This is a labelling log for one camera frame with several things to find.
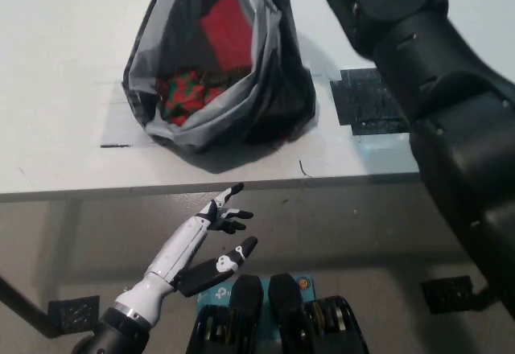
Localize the black table leg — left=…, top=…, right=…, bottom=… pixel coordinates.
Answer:
left=0, top=273, right=60, bottom=337

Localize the red package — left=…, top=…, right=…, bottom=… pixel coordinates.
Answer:
left=199, top=0, right=255, bottom=72

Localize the red green coffee bean bag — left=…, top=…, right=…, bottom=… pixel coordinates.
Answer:
left=154, top=68, right=250, bottom=126

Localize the black tape patch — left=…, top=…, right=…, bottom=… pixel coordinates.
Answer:
left=329, top=68, right=410, bottom=137

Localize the grey tape patch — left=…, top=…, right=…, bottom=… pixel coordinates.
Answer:
left=100, top=84, right=154, bottom=149

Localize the white and black left hand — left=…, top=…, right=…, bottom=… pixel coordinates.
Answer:
left=112, top=183, right=258, bottom=327

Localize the black plastic bag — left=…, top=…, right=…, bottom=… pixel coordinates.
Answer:
left=122, top=0, right=317, bottom=154

